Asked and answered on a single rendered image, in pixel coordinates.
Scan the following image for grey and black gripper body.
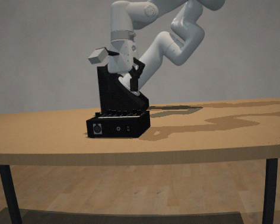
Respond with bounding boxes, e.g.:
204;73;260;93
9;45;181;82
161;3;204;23
107;39;139;74

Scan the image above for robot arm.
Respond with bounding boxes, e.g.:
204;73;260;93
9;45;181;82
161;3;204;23
88;0;225;96

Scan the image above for black lighting desk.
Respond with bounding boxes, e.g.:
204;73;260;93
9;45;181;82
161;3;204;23
86;109;151;138

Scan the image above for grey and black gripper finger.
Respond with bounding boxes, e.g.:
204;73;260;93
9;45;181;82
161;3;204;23
102;65;118;92
129;58;145;92

